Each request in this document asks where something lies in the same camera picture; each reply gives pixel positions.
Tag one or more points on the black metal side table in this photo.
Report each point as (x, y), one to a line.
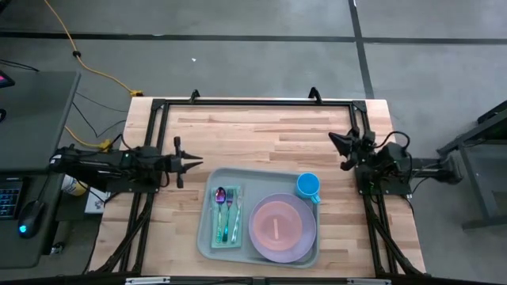
(483, 166)

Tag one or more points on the blue plastic cup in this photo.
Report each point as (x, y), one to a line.
(308, 185)

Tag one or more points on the grey plastic tray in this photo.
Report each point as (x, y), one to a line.
(257, 182)

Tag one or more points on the white and yellow bottle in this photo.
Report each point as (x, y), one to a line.
(73, 186)

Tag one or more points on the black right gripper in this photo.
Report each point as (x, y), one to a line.
(364, 146)

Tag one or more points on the white printed box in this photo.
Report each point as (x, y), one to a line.
(95, 204)

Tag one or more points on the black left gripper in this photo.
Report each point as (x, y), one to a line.
(178, 162)

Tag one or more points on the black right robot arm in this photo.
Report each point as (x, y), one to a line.
(392, 162)

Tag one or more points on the pink plastic plate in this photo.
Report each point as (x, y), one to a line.
(277, 225)

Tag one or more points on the grey desk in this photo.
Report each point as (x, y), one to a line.
(35, 118)

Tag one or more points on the teal cloth napkin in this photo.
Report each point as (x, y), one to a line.
(212, 237)

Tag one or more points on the lilac plastic plate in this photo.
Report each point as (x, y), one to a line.
(253, 241)

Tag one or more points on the backlit black keyboard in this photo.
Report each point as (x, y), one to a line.
(10, 202)

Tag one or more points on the iridescent metal fork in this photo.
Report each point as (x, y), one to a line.
(228, 213)

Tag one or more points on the black computer mouse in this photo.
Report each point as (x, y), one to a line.
(31, 217)

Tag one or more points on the iridescent metal spoon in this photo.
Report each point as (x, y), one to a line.
(220, 196)

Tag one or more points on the black aluminium table frame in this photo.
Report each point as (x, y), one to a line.
(257, 102)

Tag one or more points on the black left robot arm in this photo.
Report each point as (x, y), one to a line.
(111, 162)

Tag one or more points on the pink lit screen corner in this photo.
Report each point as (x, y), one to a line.
(6, 79)

